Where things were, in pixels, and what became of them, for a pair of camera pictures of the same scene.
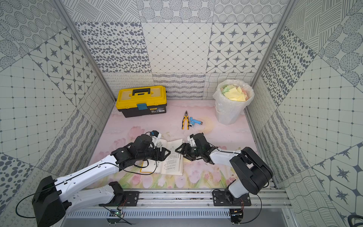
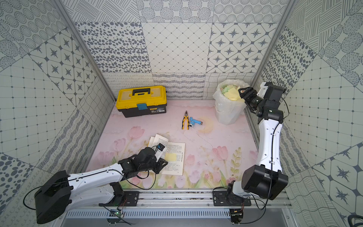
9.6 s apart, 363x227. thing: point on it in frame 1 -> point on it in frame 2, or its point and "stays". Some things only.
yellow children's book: (172, 164) stays
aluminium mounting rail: (274, 198) stays
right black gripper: (186, 146) -> (251, 92)
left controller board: (115, 216) stays
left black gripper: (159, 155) -> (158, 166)
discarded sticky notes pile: (234, 93) stays
